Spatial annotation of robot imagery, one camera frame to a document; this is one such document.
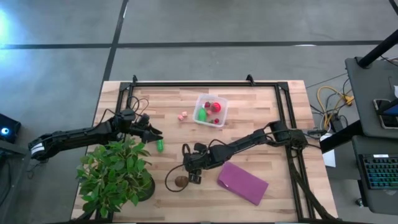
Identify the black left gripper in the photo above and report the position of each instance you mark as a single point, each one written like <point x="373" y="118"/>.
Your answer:
<point x="143" y="130"/>

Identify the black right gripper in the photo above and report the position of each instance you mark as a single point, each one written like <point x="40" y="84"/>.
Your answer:
<point x="196" y="160"/>

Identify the green toy pea pod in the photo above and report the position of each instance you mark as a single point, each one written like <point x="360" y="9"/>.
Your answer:
<point x="160" y="145"/>

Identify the brown toy kiwi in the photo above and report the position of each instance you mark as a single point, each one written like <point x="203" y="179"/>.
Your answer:
<point x="181" y="181"/>

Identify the green toy cucumber half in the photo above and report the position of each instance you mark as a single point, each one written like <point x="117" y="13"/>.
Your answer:
<point x="202" y="114"/>

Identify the pink toy cube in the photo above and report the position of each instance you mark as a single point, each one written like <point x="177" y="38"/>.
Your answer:
<point x="209" y="112"/>

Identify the small red toy cherry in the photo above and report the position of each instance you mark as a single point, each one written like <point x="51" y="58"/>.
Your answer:
<point x="216" y="121"/>

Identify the red toy tomato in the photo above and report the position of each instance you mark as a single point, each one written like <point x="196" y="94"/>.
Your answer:
<point x="216" y="107"/>

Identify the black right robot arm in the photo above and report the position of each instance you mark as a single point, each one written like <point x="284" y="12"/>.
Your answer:
<point x="248" y="140"/>

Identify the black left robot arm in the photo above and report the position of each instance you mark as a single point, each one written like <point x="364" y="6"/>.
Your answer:
<point x="77" y="135"/>

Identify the clear plastic tupperware container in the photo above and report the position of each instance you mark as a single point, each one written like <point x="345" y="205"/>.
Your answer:
<point x="226" y="119"/>

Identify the black plant pot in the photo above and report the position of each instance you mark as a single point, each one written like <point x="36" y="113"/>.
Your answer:
<point x="150" y="189"/>

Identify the purple folded cloth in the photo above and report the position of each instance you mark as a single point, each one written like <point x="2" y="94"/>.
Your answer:
<point x="242" y="183"/>

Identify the green leafy plant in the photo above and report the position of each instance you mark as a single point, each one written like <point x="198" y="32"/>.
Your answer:
<point x="112" y="174"/>

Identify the small red toy fruit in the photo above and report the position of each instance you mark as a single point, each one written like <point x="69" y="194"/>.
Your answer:
<point x="207" y="104"/>

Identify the white paper sheet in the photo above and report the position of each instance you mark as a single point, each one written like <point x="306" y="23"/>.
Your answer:
<point x="329" y="157"/>

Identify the black box with blue light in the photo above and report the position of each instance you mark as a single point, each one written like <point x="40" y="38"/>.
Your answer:
<point x="7" y="127"/>

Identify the black side stand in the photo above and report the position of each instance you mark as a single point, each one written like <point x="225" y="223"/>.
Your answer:
<point x="12" y="180"/>

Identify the black power strip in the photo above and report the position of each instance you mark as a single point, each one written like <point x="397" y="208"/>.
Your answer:
<point x="336" y="122"/>

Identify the grey keyboard desk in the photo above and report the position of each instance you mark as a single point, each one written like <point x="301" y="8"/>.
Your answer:
<point x="357" y="199"/>

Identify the backlit black keyboard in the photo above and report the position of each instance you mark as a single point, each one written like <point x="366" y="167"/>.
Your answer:
<point x="381" y="171"/>

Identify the black smartphone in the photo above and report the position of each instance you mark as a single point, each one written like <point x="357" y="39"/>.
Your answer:
<point x="385" y="113"/>

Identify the black pole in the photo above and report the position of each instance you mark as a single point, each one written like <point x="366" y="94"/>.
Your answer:
<point x="377" y="49"/>

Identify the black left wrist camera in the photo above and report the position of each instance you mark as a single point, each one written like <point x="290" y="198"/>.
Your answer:
<point x="143" y="118"/>

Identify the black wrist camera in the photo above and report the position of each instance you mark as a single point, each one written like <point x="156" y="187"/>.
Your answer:
<point x="200" y="147"/>
<point x="143" y="118"/>

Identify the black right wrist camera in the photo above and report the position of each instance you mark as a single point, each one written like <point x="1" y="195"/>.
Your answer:
<point x="200" y="147"/>

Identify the black aluminium rig frame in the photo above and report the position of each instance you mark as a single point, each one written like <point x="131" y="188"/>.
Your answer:
<point x="202" y="84"/>

